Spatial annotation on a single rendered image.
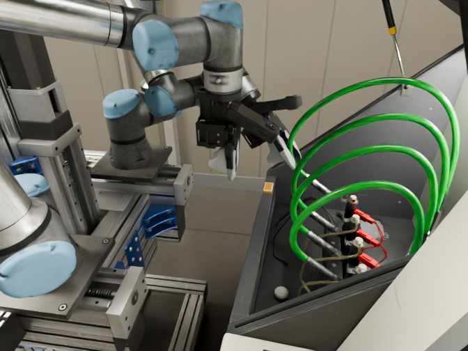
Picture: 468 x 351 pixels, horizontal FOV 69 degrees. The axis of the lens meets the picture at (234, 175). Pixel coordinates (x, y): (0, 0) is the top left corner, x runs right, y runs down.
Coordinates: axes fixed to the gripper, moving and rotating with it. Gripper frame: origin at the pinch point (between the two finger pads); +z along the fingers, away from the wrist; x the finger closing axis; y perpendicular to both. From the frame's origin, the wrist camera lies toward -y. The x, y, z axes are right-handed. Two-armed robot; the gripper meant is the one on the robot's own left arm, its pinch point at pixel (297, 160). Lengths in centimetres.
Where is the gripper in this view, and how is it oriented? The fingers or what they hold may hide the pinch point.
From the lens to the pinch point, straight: 86.7
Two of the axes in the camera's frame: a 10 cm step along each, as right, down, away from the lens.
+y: -7.2, 4.7, 5.1
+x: -4.2, 2.9, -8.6
